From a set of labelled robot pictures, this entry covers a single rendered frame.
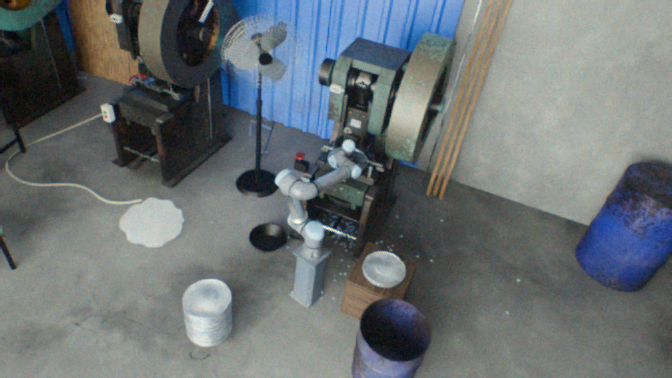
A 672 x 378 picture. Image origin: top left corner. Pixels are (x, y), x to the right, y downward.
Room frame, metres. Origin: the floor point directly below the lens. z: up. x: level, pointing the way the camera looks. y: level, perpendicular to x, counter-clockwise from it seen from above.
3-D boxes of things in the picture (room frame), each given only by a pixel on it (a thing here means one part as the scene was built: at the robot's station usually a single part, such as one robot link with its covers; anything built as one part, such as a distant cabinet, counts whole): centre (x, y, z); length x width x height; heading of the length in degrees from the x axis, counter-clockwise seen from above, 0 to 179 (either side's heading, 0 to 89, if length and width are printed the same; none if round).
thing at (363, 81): (2.89, -0.09, 1.27); 0.21 x 0.12 x 0.34; 163
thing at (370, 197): (2.95, -0.39, 0.45); 0.92 x 0.12 x 0.90; 163
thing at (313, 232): (2.15, 0.09, 0.62); 0.13 x 0.12 x 0.14; 49
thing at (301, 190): (2.19, 0.05, 1.02); 0.49 x 0.11 x 0.12; 139
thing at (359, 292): (2.16, -0.41, 0.18); 0.40 x 0.38 x 0.35; 161
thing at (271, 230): (2.58, 0.46, 0.04); 0.30 x 0.30 x 0.07
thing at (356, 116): (2.85, -0.08, 1.04); 0.17 x 0.15 x 0.30; 163
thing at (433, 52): (2.90, -0.45, 1.33); 1.03 x 0.28 x 0.82; 163
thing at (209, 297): (1.76, 0.68, 0.31); 0.29 x 0.29 x 0.01
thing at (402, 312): (1.63, -0.47, 0.24); 0.42 x 0.42 x 0.48
